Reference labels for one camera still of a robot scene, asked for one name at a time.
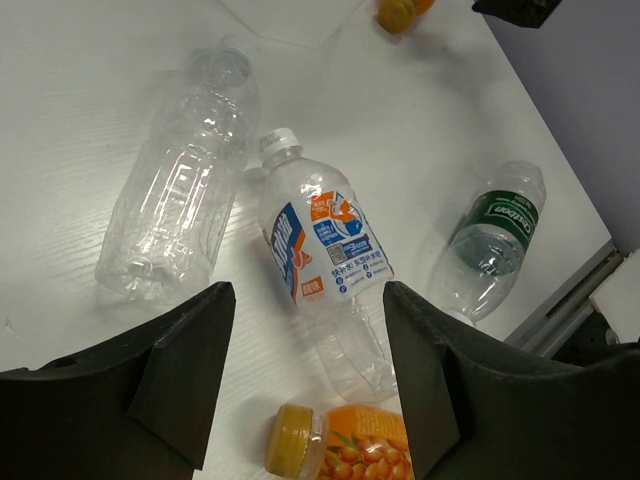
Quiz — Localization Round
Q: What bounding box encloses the clear bottle green label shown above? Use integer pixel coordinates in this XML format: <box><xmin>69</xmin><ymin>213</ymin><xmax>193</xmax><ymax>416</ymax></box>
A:
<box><xmin>429</xmin><ymin>161</ymin><xmax>547</xmax><ymax>327</ymax></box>

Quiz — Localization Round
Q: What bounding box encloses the aluminium front rail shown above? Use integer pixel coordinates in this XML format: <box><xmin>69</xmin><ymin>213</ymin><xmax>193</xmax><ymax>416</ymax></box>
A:
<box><xmin>504</xmin><ymin>241</ymin><xmax>624</xmax><ymax>358</ymax></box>

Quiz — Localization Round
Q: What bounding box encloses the clear bottle without label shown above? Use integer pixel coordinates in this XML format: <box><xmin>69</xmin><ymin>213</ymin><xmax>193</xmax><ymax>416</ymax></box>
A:
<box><xmin>95</xmin><ymin>35</ymin><xmax>261</xmax><ymax>303</ymax></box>

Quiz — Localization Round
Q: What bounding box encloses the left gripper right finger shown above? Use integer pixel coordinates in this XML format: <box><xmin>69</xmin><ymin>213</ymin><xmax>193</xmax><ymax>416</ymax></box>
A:
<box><xmin>383</xmin><ymin>281</ymin><xmax>639</xmax><ymax>479</ymax></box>

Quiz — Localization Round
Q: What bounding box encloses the orange sea-buckthorn juice bottle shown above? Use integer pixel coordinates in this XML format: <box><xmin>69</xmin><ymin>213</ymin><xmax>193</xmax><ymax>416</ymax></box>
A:
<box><xmin>264</xmin><ymin>404</ymin><xmax>415</xmax><ymax>480</ymax></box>

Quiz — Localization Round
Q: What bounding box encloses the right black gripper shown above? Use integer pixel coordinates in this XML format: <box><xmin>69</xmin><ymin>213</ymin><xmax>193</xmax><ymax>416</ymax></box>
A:
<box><xmin>472</xmin><ymin>0</ymin><xmax>561</xmax><ymax>29</ymax></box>

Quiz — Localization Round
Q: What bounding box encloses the clear bottle blue orange label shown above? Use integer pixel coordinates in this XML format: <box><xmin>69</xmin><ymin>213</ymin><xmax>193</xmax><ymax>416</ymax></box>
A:
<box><xmin>258</xmin><ymin>128</ymin><xmax>397</xmax><ymax>403</ymax></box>

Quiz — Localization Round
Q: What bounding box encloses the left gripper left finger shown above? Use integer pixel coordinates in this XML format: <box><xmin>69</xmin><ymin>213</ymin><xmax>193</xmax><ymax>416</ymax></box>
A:
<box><xmin>1</xmin><ymin>282</ymin><xmax>236</xmax><ymax>479</ymax></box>

